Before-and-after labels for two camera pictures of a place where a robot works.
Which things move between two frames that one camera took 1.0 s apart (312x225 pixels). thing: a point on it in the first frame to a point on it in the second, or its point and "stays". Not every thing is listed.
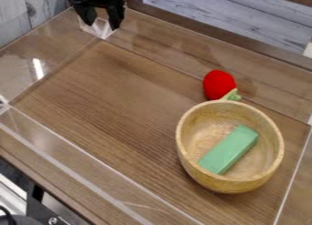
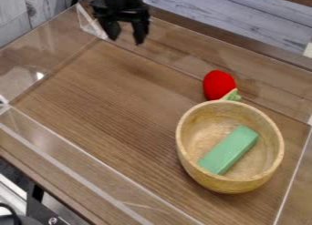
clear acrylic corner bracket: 101,28 stays
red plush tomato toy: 220,86 stays
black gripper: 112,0 to 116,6
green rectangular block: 227,152 stays
